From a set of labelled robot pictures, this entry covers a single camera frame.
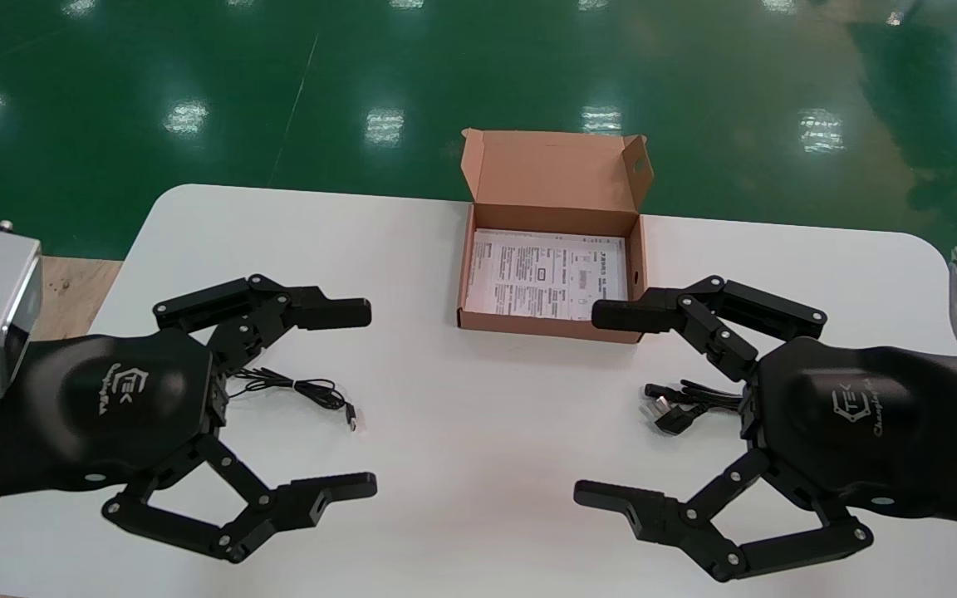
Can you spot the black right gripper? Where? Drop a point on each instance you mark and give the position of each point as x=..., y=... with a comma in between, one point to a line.
x=852, y=415

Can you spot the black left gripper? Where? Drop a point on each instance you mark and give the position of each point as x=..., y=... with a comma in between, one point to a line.
x=121, y=399

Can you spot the open brown cardboard storage box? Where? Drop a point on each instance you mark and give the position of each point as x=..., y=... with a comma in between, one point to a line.
x=553, y=178

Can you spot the white printed paper manual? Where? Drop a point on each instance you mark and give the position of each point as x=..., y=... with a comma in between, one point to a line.
x=541, y=274

